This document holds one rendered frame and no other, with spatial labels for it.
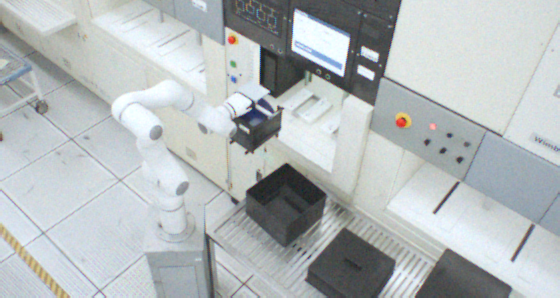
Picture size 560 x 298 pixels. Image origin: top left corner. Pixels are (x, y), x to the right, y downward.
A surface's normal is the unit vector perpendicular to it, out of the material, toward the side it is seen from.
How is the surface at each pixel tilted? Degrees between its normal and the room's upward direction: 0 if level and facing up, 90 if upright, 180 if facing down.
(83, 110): 0
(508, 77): 90
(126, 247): 0
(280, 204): 0
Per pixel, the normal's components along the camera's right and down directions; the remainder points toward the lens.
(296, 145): 0.04, -0.71
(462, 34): -0.65, 0.52
